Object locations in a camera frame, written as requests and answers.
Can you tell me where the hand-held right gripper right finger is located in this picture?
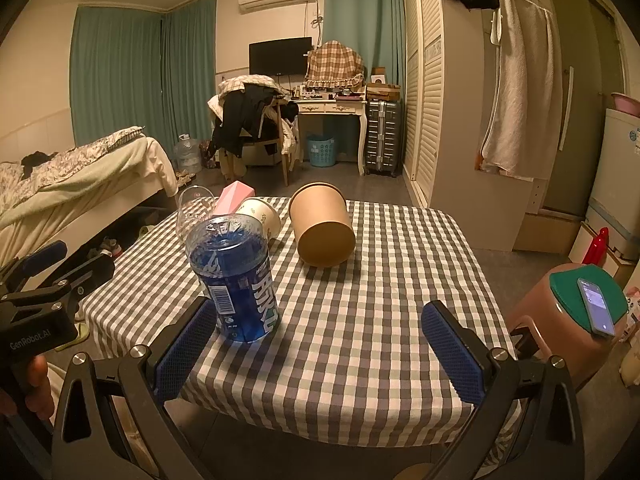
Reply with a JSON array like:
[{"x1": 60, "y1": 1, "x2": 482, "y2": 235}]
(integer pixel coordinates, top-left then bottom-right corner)
[{"x1": 420, "y1": 301, "x2": 586, "y2": 480}]

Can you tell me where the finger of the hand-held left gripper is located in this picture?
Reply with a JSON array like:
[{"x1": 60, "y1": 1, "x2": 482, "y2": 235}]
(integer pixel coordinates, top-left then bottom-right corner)
[
  {"x1": 30, "y1": 252, "x2": 117, "y2": 312},
  {"x1": 0, "y1": 240, "x2": 69, "y2": 295}
]

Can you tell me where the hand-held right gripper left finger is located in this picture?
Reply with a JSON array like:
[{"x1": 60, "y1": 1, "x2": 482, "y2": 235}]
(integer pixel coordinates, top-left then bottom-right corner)
[{"x1": 51, "y1": 296, "x2": 217, "y2": 480}]

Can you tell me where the brown paper cup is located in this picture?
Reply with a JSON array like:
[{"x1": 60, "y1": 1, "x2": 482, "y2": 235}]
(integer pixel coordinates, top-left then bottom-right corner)
[{"x1": 288, "y1": 182, "x2": 356, "y2": 267}]

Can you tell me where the clear glass cup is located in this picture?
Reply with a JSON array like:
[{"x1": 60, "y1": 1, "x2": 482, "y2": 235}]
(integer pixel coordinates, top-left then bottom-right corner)
[{"x1": 176, "y1": 185, "x2": 217, "y2": 241}]

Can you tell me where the white paper cup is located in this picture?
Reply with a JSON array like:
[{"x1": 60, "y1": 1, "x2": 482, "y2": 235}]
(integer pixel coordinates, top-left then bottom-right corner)
[{"x1": 239, "y1": 198, "x2": 282, "y2": 241}]

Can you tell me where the person's left hand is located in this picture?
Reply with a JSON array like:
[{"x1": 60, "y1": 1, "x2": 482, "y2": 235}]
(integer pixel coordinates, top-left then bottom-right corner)
[{"x1": 24, "y1": 356, "x2": 56, "y2": 422}]

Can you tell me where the pair of shoes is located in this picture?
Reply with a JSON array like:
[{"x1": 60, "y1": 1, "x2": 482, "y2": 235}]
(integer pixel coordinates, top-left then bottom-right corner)
[{"x1": 95, "y1": 237, "x2": 124, "y2": 261}]

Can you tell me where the yellow slipper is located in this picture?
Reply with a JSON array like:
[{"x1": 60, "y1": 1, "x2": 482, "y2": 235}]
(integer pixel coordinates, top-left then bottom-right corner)
[{"x1": 52, "y1": 322, "x2": 91, "y2": 354}]

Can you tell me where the blue plastic bottle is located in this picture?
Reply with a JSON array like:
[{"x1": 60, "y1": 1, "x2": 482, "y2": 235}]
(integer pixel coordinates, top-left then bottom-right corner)
[{"x1": 185, "y1": 214, "x2": 280, "y2": 344}]

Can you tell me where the bed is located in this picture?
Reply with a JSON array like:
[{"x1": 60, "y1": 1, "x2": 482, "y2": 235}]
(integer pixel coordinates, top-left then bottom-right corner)
[{"x1": 0, "y1": 127, "x2": 179, "y2": 281}]

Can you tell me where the dark cloth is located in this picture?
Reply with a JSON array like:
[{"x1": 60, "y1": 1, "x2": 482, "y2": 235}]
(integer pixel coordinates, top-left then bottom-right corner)
[{"x1": 20, "y1": 152, "x2": 62, "y2": 179}]

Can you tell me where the pink plastic stool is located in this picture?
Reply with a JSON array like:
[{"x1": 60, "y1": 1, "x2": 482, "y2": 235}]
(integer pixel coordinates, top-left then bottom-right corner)
[{"x1": 505, "y1": 262, "x2": 628, "y2": 395}]

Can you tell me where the floral quilt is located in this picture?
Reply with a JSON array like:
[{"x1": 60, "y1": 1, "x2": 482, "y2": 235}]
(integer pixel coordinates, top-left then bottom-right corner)
[{"x1": 0, "y1": 127, "x2": 147, "y2": 208}]

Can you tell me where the checkered tablecloth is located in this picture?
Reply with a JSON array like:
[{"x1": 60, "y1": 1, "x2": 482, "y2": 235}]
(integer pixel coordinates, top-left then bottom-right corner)
[{"x1": 80, "y1": 195, "x2": 526, "y2": 466}]

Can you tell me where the green pad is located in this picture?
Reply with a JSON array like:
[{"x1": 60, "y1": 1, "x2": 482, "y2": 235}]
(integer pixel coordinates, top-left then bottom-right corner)
[{"x1": 548, "y1": 264, "x2": 629, "y2": 334}]

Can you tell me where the clear water jug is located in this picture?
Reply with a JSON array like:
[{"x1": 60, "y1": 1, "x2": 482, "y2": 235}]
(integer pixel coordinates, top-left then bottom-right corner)
[{"x1": 173, "y1": 134, "x2": 202, "y2": 176}]

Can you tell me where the black smartphone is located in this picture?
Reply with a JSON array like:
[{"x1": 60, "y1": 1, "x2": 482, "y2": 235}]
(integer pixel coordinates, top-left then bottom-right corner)
[{"x1": 577, "y1": 277, "x2": 617, "y2": 337}]

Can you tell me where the pink box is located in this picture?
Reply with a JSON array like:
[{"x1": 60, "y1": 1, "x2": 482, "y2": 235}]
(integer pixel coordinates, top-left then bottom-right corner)
[{"x1": 214, "y1": 181, "x2": 257, "y2": 217}]

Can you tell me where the red bottle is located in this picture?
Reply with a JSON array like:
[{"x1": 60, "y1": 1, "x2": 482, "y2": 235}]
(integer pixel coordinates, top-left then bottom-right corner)
[{"x1": 589, "y1": 227, "x2": 610, "y2": 266}]

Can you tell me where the wide green curtain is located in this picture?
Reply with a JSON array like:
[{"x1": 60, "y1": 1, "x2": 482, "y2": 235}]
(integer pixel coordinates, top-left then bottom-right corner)
[{"x1": 71, "y1": 4, "x2": 166, "y2": 149}]

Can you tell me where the wooden chair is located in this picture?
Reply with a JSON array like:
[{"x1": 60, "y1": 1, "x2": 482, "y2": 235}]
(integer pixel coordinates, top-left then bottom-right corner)
[{"x1": 240, "y1": 100, "x2": 302, "y2": 187}]

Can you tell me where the pile of clothes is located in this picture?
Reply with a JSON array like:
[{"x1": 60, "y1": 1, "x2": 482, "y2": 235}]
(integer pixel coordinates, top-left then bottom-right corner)
[{"x1": 207, "y1": 74, "x2": 301, "y2": 171}]

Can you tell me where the narrow green curtain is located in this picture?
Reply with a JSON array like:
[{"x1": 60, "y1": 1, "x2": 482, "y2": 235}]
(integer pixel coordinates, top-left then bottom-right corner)
[{"x1": 161, "y1": 0, "x2": 219, "y2": 143}]

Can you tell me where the grey suitcase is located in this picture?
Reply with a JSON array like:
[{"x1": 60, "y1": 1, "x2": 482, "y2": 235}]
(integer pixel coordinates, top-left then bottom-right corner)
[{"x1": 364, "y1": 99, "x2": 404, "y2": 178}]

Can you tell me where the blue plastic basket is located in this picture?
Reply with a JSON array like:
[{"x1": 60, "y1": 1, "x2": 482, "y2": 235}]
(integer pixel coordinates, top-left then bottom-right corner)
[{"x1": 306, "y1": 133, "x2": 335, "y2": 168}]

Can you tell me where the white refrigerator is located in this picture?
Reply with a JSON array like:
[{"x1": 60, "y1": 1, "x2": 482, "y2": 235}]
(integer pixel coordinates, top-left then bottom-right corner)
[{"x1": 582, "y1": 105, "x2": 640, "y2": 263}]

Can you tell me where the white louvered wardrobe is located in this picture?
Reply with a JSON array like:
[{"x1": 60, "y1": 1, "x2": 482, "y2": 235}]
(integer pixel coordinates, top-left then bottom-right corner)
[{"x1": 402, "y1": 0, "x2": 562, "y2": 253}]

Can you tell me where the brown cardboard box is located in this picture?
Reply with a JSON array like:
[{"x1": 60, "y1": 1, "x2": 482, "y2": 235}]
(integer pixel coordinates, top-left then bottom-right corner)
[{"x1": 366, "y1": 82, "x2": 401, "y2": 102}]

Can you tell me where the white desk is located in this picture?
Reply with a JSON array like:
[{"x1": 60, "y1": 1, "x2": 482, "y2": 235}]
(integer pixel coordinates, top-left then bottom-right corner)
[{"x1": 291, "y1": 95, "x2": 370, "y2": 177}]

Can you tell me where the white hanging towel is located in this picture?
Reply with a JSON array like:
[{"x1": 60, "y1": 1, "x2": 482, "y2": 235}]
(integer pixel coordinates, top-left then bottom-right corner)
[{"x1": 479, "y1": 0, "x2": 564, "y2": 180}]

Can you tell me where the black television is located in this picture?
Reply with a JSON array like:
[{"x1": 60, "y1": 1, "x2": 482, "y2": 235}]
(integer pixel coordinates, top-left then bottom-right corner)
[{"x1": 248, "y1": 37, "x2": 313, "y2": 77}]

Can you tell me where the pink basin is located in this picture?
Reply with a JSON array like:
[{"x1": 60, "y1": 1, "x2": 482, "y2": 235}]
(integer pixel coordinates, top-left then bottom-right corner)
[{"x1": 611, "y1": 92, "x2": 640, "y2": 115}]

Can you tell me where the plaid cloth cover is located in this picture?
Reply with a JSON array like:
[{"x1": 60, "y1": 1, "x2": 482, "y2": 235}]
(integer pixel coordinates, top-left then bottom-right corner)
[{"x1": 304, "y1": 40, "x2": 366, "y2": 95}]

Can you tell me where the tall green curtain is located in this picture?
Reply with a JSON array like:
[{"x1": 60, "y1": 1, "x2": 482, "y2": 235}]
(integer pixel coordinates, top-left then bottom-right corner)
[{"x1": 323, "y1": 0, "x2": 407, "y2": 86}]

